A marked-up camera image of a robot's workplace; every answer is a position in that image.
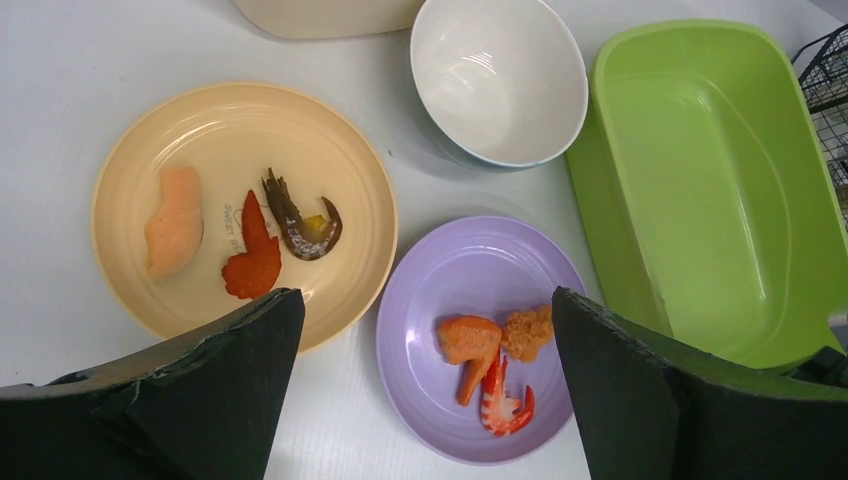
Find purple plastic plate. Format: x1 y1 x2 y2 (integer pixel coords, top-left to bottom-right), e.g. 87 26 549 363
376 216 583 466

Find pink salmon slice toy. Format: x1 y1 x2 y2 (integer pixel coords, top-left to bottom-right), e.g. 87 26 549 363
144 166 204 280

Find beige plastic bin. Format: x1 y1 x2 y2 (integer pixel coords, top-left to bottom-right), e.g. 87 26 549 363
234 0 423 40

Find fried chicken nugget piece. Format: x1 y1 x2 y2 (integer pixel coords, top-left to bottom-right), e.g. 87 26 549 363
501 304 554 363

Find red crab claw toy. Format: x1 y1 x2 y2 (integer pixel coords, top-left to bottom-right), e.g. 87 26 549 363
221 190 282 300

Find orange chicken wing toy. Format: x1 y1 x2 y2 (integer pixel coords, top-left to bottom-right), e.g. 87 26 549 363
437 315 502 407

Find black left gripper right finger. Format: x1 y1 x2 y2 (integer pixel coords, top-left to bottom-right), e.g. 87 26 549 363
552 287 847 479

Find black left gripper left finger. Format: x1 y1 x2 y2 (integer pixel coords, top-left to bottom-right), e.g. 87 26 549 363
1 288 305 479

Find green plastic tub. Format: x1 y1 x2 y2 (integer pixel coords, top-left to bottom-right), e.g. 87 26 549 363
567 19 847 369

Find brown food scraps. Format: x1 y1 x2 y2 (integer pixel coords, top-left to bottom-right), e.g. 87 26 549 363
262 167 343 261

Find yellow plastic plate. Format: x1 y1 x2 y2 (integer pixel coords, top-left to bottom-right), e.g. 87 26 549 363
91 82 398 352

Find white ceramic bowl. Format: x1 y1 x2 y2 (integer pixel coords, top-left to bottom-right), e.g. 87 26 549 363
409 1 589 170

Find black wire basket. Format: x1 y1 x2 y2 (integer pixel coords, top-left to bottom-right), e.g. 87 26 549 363
791 25 847 217

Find red shrimp toy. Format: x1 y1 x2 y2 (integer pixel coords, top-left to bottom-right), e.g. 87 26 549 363
480 355 536 437

